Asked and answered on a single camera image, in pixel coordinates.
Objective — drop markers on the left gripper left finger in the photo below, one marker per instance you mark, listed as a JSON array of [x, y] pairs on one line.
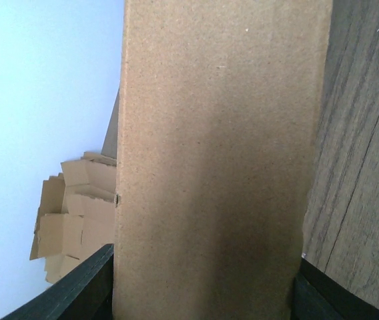
[[84, 293]]

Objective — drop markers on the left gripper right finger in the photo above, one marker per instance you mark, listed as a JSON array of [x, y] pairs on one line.
[[316, 296]]

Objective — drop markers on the cardboard box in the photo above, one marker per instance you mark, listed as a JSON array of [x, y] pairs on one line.
[[219, 103]]

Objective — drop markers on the stack of flat cardboard blanks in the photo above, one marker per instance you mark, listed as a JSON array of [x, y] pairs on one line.
[[76, 214]]

